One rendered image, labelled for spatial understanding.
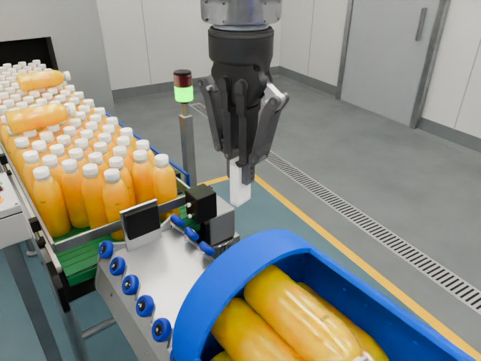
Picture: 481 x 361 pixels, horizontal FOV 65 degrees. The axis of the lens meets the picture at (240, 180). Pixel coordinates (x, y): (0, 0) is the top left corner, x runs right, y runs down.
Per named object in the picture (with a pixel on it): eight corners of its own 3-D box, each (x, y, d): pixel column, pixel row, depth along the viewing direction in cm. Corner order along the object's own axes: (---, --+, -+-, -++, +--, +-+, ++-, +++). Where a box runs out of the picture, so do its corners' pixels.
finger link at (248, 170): (248, 146, 50) (266, 152, 49) (248, 179, 53) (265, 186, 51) (241, 150, 49) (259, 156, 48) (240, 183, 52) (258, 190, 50)
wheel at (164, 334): (155, 313, 75) (163, 313, 77) (146, 334, 75) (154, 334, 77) (167, 325, 72) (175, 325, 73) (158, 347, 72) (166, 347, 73)
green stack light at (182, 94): (180, 103, 132) (180, 89, 129) (172, 99, 136) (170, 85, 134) (196, 99, 135) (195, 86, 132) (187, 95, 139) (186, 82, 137)
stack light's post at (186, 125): (200, 324, 191) (183, 118, 136) (195, 319, 194) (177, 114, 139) (206, 321, 193) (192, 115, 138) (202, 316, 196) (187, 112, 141)
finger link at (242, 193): (247, 154, 52) (251, 155, 52) (247, 197, 56) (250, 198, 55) (233, 162, 50) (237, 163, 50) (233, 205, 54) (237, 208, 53)
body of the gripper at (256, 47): (190, 24, 43) (195, 104, 47) (250, 32, 38) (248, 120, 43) (233, 17, 48) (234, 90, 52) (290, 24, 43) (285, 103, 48)
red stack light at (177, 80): (180, 89, 129) (178, 77, 127) (170, 84, 133) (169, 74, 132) (195, 86, 132) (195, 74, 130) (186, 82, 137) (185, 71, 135)
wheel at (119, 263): (119, 272, 87) (126, 273, 88) (119, 253, 89) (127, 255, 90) (107, 277, 89) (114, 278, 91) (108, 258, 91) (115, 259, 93)
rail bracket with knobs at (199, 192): (192, 230, 112) (190, 202, 107) (180, 219, 117) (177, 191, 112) (220, 219, 117) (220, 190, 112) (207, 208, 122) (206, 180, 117)
